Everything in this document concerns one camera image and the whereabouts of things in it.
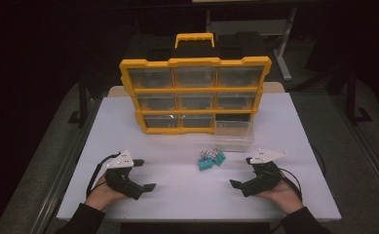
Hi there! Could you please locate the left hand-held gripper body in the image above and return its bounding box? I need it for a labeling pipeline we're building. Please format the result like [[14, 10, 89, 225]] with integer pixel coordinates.
[[104, 148, 145, 201]]

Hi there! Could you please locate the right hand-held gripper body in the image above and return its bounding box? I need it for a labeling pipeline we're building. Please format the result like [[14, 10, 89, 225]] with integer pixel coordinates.
[[241, 148, 289, 199]]

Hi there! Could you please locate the clear plastic drawer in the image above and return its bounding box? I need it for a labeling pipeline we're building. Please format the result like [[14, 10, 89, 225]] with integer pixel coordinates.
[[214, 119, 255, 153]]

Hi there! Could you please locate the teal binder clip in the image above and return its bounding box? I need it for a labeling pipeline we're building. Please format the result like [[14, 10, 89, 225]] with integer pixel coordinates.
[[198, 151, 210, 173], [210, 147, 227, 168], [204, 150, 215, 170]]

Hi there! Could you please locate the person's left hand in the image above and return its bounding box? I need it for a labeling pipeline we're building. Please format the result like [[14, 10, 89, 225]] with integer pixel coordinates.
[[84, 174, 130, 213]]

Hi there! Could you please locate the person's right hand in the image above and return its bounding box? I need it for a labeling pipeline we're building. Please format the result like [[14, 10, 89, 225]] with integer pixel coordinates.
[[256, 176, 305, 215]]

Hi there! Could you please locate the black metal stand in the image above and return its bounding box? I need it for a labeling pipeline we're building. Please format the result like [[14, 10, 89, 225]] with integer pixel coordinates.
[[344, 62, 374, 127], [67, 72, 93, 129]]

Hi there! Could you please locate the set of clear organizer drawers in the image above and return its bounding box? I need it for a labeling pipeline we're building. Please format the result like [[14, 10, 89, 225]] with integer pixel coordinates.
[[127, 65, 265, 130]]

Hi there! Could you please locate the yellow black organizer cabinet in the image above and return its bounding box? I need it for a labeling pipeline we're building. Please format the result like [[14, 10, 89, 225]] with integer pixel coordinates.
[[118, 31, 273, 137]]

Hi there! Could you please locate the grey desk with metal legs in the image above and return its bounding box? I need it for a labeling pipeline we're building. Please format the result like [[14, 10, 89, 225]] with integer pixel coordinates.
[[206, 6, 299, 82]]

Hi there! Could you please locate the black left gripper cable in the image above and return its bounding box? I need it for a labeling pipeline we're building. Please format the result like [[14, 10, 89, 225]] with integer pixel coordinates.
[[85, 151, 122, 199]]

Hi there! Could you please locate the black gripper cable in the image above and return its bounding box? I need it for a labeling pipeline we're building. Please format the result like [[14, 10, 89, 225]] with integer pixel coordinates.
[[85, 151, 122, 199], [278, 167, 304, 203]]

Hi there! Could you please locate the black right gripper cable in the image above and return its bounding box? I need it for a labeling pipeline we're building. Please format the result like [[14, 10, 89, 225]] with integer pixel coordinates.
[[278, 167, 304, 203]]

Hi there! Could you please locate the metal floor rail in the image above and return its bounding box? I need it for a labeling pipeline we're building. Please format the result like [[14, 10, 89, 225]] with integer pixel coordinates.
[[332, 94, 379, 209], [30, 97, 104, 234]]

